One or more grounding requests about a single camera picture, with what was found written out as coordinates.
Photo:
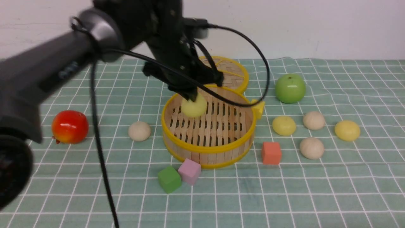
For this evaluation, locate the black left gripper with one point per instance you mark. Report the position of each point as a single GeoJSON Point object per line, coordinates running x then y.
{"type": "Point", "coordinates": [171, 48]}

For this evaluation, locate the yellow bun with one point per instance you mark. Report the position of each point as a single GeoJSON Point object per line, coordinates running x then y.
{"type": "Point", "coordinates": [194, 109]}
{"type": "Point", "coordinates": [347, 130]}
{"type": "Point", "coordinates": [284, 125]}

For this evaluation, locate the white bun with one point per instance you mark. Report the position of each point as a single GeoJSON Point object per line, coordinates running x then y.
{"type": "Point", "coordinates": [312, 148]}
{"type": "Point", "coordinates": [139, 131]}
{"type": "Point", "coordinates": [314, 120]}

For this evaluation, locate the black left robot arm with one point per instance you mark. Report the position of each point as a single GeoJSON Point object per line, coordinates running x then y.
{"type": "Point", "coordinates": [31, 77]}

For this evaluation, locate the woven bamboo steamer lid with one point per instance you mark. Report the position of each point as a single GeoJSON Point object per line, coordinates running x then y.
{"type": "Point", "coordinates": [236, 76]}

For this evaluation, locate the bamboo steamer tray yellow rim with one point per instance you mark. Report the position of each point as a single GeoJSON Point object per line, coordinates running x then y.
{"type": "Point", "coordinates": [219, 138]}

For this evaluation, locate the yellow cube block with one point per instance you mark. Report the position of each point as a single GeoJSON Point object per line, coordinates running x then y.
{"type": "Point", "coordinates": [258, 108]}

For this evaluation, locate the pink cube block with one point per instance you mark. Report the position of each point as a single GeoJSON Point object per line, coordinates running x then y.
{"type": "Point", "coordinates": [189, 171]}

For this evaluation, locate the green apple toy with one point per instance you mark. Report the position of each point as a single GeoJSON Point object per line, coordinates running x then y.
{"type": "Point", "coordinates": [290, 88]}

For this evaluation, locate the orange cube block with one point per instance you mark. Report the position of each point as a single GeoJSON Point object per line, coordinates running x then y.
{"type": "Point", "coordinates": [271, 153]}

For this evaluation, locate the green cube block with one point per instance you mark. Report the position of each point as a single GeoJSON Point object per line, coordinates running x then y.
{"type": "Point", "coordinates": [169, 179]}

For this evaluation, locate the red pomegranate toy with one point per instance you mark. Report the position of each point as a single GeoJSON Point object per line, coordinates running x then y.
{"type": "Point", "coordinates": [70, 127]}

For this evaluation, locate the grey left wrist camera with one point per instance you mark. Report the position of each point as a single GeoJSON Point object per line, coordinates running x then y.
{"type": "Point", "coordinates": [195, 28]}

